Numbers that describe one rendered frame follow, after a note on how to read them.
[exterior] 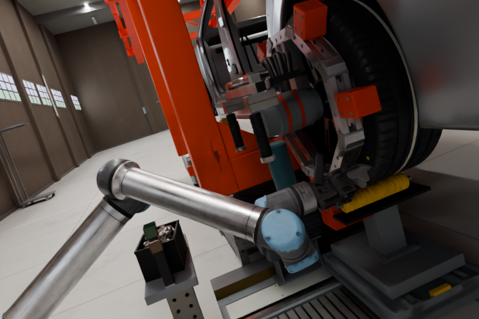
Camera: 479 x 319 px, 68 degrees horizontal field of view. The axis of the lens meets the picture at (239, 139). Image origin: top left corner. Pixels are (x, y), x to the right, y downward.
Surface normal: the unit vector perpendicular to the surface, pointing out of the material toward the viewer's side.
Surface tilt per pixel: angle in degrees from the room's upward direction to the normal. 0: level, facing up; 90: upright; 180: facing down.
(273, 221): 52
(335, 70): 90
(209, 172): 90
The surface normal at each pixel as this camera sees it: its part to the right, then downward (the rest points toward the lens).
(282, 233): -0.21, -0.47
